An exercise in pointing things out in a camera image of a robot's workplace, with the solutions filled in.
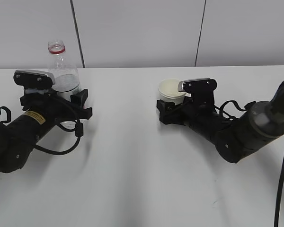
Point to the clear plastic water bottle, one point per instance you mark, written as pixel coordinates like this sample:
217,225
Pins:
65,72

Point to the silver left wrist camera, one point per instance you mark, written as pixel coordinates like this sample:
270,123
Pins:
34,79

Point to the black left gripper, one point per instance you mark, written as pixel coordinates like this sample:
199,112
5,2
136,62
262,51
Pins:
52,106

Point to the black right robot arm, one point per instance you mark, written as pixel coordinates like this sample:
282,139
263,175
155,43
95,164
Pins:
234,138

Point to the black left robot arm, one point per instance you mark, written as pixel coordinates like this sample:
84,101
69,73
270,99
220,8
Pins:
20,136

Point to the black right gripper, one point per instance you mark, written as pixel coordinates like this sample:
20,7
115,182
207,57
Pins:
199,107

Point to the white paper cup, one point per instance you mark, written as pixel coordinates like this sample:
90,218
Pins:
168,91

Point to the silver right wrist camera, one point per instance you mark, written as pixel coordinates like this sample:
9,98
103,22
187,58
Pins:
201,90

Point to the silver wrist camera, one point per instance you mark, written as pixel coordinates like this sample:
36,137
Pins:
201,90
34,79

